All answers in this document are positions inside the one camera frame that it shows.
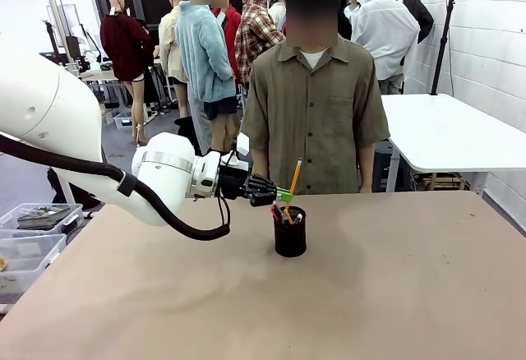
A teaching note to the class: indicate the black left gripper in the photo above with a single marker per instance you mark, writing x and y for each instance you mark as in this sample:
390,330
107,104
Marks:
232,181

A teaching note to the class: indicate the yellow pencil with eraser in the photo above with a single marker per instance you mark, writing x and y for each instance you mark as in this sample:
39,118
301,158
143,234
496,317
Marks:
295,177

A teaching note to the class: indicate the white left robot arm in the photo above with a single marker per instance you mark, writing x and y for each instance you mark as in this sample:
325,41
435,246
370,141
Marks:
41,101

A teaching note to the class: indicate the person's right forearm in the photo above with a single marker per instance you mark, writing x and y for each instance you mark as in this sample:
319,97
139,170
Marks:
259,162

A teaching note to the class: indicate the person's left forearm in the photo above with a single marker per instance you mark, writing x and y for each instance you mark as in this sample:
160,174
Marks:
366,167

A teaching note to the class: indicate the black pen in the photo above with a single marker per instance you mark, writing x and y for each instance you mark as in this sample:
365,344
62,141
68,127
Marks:
278,210

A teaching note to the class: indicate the red capped pen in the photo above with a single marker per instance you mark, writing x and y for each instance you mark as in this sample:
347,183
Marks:
274,213

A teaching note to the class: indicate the black mesh pen holder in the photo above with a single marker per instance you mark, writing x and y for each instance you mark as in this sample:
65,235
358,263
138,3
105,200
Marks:
290,234

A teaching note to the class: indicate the orange pencil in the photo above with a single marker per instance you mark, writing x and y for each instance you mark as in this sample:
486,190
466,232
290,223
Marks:
288,217

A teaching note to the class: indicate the person in olive shirt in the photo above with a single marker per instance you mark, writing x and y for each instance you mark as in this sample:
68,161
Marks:
312,117

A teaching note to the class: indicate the light blue fleece mannequin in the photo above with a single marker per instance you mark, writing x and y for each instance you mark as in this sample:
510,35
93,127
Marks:
203,52

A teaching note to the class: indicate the plaid shirt hooded mannequin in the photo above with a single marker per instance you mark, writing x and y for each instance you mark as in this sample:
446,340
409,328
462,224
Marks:
257,27

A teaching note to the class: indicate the red jacket mannequin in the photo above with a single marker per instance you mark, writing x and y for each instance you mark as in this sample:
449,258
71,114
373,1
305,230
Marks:
232,27

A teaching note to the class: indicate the cream jacket mannequin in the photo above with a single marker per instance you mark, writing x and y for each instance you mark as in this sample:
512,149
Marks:
169,39

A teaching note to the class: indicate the white table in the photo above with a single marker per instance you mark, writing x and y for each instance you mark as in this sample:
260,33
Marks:
439,130

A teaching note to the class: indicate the dark red sweater mannequin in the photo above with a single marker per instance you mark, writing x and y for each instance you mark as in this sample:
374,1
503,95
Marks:
125,43

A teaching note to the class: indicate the white shirt mannequin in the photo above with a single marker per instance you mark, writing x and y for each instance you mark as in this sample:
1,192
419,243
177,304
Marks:
386,31

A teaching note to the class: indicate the clear plastic bin with tools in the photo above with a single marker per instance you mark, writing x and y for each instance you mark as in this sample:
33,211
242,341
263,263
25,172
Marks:
41,216

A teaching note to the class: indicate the black tripod stand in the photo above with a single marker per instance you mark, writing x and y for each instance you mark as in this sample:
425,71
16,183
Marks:
443,47

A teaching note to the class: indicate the black jacket mannequin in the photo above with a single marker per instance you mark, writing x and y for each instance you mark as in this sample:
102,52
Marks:
421,15

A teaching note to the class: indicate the clear plastic storage bin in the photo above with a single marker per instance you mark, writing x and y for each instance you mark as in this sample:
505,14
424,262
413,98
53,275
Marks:
29,253

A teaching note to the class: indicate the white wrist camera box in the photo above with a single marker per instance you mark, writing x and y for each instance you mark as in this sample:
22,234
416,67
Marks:
243,144

